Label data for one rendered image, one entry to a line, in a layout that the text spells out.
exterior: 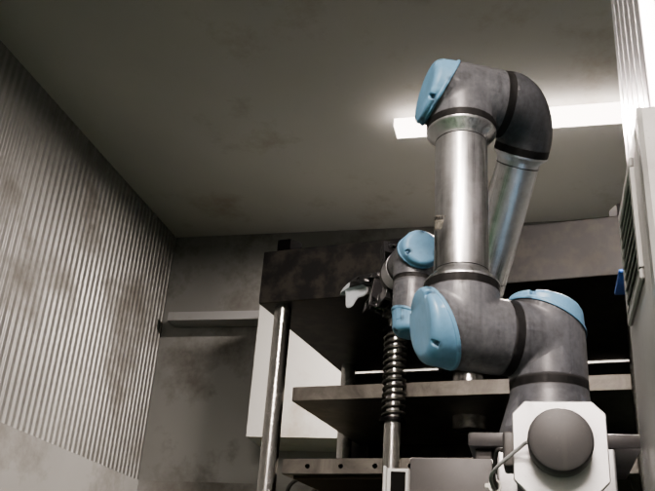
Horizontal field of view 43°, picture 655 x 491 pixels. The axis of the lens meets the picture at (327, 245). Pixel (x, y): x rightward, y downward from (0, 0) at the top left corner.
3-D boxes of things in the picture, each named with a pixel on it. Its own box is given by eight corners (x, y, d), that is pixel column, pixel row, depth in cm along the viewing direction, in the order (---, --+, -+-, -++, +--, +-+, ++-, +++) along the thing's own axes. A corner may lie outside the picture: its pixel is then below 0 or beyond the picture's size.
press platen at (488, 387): (632, 390, 247) (631, 373, 249) (291, 400, 286) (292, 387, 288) (642, 441, 306) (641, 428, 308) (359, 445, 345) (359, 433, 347)
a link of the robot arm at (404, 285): (457, 333, 150) (457, 277, 155) (397, 324, 149) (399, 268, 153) (442, 346, 157) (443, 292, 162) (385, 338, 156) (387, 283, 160)
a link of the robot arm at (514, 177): (558, 78, 151) (489, 325, 165) (501, 67, 149) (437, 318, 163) (585, 87, 140) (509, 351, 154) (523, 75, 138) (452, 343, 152)
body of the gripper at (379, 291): (360, 313, 176) (375, 293, 165) (367, 277, 180) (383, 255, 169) (395, 322, 177) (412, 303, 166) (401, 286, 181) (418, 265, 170)
